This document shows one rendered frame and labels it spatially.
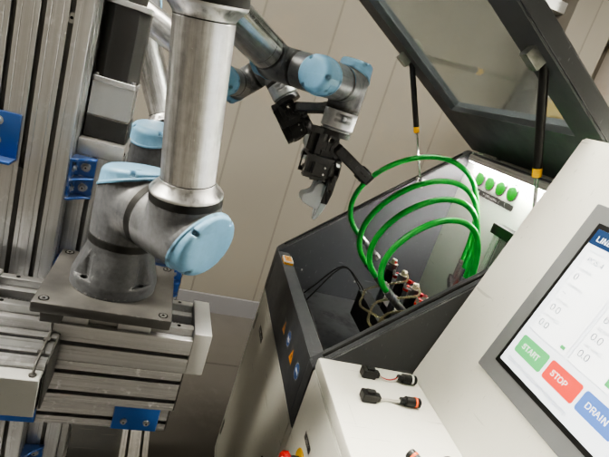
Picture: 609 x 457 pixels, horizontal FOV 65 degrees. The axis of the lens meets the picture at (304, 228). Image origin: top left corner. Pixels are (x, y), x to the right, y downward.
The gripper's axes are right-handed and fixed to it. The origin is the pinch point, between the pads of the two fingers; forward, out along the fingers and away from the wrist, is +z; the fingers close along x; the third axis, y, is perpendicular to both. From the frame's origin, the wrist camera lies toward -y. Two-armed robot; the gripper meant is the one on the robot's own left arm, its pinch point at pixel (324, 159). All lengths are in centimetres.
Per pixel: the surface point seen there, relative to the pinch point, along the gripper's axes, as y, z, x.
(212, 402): 88, 75, -83
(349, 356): 17, 41, 38
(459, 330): -5, 45, 41
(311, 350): 24, 38, 32
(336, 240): 5.7, 25.7, -26.2
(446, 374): 1, 50, 44
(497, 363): -6, 48, 54
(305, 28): -35, -72, -127
